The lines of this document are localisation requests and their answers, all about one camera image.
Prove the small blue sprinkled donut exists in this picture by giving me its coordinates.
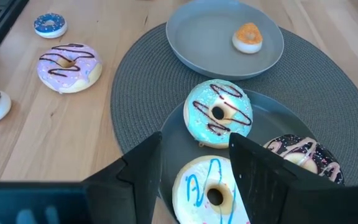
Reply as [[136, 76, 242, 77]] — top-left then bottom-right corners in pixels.
[[34, 12, 68, 39]]

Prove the grey woven round placemat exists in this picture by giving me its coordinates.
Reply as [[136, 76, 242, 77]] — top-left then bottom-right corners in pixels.
[[110, 22, 358, 187]]

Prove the large chocolate pink-drizzled donut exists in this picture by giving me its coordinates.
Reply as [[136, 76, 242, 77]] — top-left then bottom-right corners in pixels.
[[263, 134, 345, 185]]

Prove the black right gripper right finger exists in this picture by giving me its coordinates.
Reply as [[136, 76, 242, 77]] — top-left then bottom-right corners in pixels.
[[229, 133, 344, 224]]

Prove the grey round plate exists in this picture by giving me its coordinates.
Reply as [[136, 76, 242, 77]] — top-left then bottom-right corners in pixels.
[[165, 0, 285, 81], [158, 89, 316, 215]]

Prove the large light-blue drizzled donut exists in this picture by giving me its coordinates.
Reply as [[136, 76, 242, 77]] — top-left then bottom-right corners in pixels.
[[183, 78, 254, 149]]

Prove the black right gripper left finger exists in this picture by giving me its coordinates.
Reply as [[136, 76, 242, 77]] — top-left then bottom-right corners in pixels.
[[82, 131, 163, 224]]

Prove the large white blue-drizzled donut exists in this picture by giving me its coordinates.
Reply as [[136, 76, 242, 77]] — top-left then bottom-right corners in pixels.
[[172, 155, 251, 224]]

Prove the small orange sprinkled donut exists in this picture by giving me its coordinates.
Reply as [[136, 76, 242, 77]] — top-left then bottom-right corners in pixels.
[[231, 22, 264, 55]]

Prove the large pink chocolate-drizzled donut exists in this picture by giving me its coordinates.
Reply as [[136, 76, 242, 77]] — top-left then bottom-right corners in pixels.
[[36, 42, 103, 94]]

